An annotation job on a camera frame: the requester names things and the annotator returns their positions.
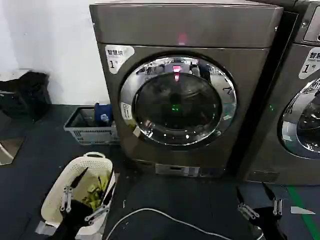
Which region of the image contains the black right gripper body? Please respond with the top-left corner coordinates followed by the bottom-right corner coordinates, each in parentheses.
top-left (253, 206), bottom-right (289, 240)

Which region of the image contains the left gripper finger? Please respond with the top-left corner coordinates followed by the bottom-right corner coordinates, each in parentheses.
top-left (84, 181), bottom-right (116, 225)
top-left (59, 166), bottom-right (89, 214)

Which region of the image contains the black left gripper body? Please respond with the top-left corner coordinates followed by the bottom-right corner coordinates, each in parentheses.
top-left (58, 199), bottom-right (93, 240)

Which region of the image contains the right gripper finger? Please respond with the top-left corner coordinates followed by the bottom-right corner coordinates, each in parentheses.
top-left (235, 186), bottom-right (260, 221)
top-left (261, 181), bottom-right (284, 216)

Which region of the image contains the green garment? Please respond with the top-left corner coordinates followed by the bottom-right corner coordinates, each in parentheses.
top-left (81, 170), bottom-right (112, 211)

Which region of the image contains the white tape piece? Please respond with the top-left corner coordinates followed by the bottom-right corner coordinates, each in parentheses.
top-left (290, 205), bottom-right (317, 216)

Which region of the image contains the green floor tape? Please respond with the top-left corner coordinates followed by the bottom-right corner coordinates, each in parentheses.
top-left (286, 185), bottom-right (320, 240)

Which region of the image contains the grey tape patch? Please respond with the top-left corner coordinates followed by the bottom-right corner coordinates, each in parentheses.
top-left (34, 221), bottom-right (52, 235)

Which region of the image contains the white perforated laundry basket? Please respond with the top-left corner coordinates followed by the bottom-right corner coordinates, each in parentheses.
top-left (40, 151), bottom-right (116, 240)

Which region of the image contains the grey plastic crate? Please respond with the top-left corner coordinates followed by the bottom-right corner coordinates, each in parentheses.
top-left (63, 106), bottom-right (121, 146)

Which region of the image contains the brown cardboard piece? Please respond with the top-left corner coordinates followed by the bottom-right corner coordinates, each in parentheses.
top-left (0, 135), bottom-right (27, 166)

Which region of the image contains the blue cloth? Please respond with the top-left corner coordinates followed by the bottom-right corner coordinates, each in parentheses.
top-left (94, 101), bottom-right (114, 127)

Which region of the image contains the round chrome-rimmed dryer door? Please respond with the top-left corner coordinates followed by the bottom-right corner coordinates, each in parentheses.
top-left (280, 76), bottom-right (320, 160)

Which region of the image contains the black bag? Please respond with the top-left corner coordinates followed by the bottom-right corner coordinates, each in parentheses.
top-left (0, 70), bottom-right (52, 121)

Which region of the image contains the round glass dryer door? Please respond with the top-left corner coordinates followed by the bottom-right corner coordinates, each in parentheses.
top-left (119, 50), bottom-right (239, 153)

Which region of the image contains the grey dryer with control drawer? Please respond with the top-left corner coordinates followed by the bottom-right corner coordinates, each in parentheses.
top-left (245, 0), bottom-right (320, 186)

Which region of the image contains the grey front-load dryer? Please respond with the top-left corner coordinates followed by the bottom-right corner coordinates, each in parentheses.
top-left (89, 0), bottom-right (285, 179)

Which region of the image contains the white cable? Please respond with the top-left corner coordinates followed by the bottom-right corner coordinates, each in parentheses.
top-left (101, 207), bottom-right (251, 240)

